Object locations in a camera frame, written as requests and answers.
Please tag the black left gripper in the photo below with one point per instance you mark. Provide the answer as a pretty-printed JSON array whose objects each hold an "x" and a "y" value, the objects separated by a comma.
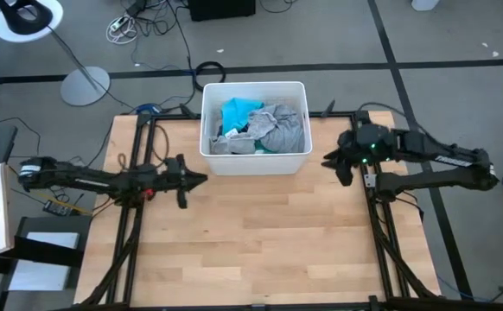
[{"x": 176, "y": 177}]

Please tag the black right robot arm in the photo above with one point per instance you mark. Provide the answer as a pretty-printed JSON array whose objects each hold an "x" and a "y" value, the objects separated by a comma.
[{"x": 433, "y": 179}]

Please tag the grey Reebok underwear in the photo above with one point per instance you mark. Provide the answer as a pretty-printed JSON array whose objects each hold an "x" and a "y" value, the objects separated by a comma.
[{"x": 277, "y": 129}]

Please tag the white power strip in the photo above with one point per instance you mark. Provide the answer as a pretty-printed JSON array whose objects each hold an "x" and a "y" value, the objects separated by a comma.
[{"x": 119, "y": 23}]

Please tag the teal shirt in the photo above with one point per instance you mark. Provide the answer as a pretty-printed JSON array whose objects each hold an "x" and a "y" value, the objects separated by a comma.
[{"x": 238, "y": 113}]

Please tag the floor lamp with round base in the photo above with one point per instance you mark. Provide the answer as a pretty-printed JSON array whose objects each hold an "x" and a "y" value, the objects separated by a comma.
[{"x": 85, "y": 86}]

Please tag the black box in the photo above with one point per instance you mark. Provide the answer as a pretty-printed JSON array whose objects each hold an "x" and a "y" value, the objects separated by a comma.
[{"x": 221, "y": 8}]

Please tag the white plastic laundry basket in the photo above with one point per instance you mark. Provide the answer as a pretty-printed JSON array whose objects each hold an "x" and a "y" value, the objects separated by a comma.
[{"x": 256, "y": 166}]

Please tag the white floor object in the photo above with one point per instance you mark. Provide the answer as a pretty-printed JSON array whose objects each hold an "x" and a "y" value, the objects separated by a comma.
[{"x": 424, "y": 4}]

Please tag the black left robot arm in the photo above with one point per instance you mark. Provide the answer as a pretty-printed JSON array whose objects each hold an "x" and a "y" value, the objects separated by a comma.
[{"x": 91, "y": 181}]

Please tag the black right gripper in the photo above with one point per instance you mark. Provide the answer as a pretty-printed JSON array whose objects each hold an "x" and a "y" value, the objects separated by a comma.
[{"x": 353, "y": 149}]

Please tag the small white tag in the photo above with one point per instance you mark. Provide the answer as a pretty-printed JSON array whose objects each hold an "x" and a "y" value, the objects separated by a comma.
[{"x": 231, "y": 133}]

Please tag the black side table frame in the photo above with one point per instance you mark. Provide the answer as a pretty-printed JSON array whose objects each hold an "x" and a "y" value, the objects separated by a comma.
[{"x": 52, "y": 255}]

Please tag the black metal rig frame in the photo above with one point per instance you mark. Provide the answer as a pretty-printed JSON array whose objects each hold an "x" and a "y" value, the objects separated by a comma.
[{"x": 144, "y": 134}]

